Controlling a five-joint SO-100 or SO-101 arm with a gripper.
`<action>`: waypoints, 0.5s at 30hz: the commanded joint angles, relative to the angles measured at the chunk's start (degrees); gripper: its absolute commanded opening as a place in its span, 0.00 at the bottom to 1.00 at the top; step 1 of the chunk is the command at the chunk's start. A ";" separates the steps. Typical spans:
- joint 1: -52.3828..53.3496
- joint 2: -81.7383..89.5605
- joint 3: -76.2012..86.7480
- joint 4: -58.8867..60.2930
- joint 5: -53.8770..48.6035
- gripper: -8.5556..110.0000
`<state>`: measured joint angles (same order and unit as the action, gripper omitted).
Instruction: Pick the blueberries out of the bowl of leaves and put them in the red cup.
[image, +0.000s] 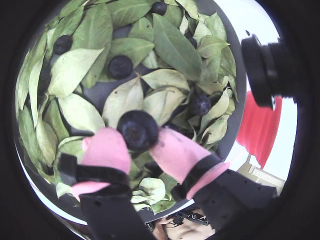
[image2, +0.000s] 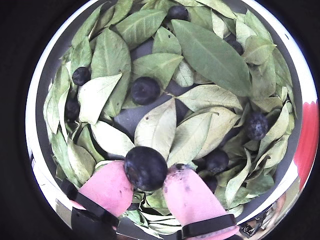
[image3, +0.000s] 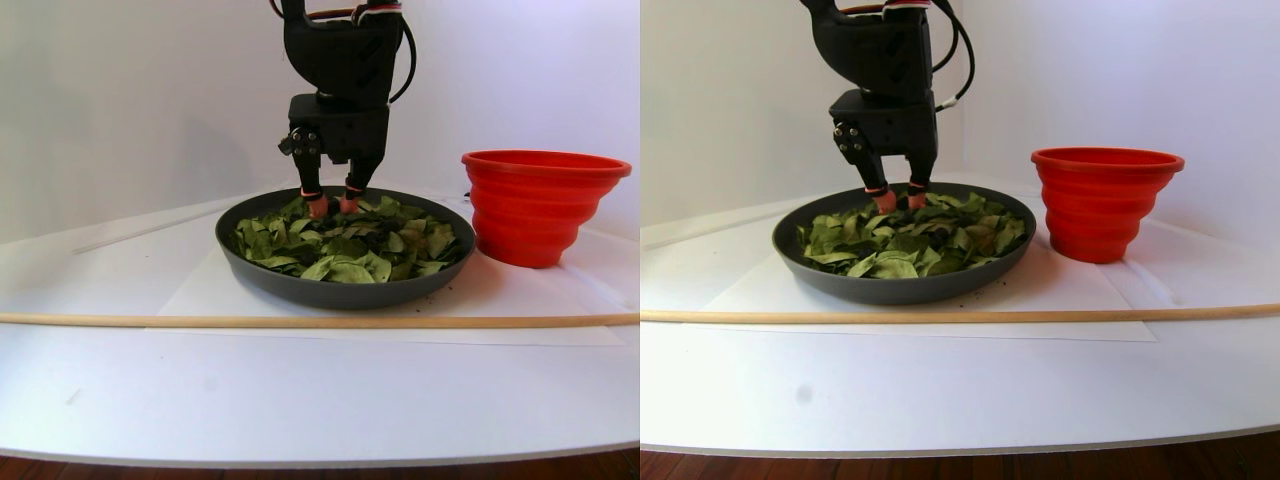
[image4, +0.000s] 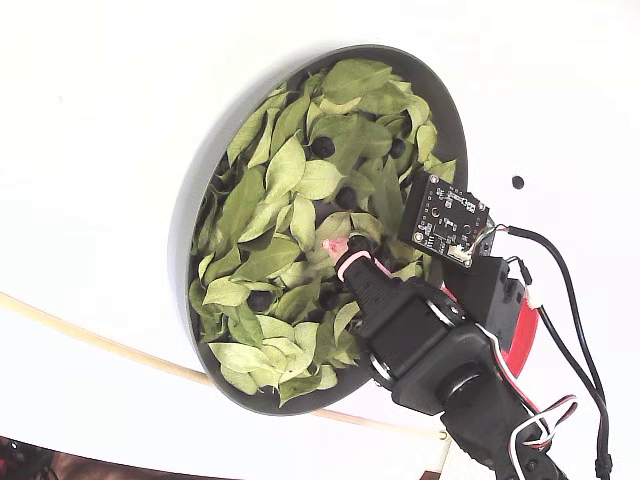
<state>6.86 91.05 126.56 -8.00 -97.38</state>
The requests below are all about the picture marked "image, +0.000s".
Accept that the large dark green leaf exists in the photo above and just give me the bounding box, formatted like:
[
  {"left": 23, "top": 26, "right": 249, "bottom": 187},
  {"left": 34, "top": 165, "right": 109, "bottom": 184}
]
[{"left": 152, "top": 13, "right": 203, "bottom": 82}]

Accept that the green leaf pile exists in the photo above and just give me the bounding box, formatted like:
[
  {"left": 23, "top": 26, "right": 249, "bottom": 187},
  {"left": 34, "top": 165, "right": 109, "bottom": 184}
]
[{"left": 14, "top": 0, "right": 238, "bottom": 213}]

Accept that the pink-tipped gripper finger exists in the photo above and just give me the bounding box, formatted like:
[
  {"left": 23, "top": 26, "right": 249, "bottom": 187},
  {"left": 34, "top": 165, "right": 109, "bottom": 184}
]
[
  {"left": 149, "top": 126, "right": 279, "bottom": 232},
  {"left": 58, "top": 126, "right": 156, "bottom": 240}
]

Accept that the grey round bowl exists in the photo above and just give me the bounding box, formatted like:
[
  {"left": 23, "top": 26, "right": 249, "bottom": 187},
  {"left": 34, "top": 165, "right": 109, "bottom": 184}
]
[{"left": 13, "top": 0, "right": 247, "bottom": 226}]

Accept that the red collapsible cup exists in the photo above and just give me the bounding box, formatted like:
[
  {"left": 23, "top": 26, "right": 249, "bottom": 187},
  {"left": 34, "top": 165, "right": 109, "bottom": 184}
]
[{"left": 236, "top": 91, "right": 283, "bottom": 168}]

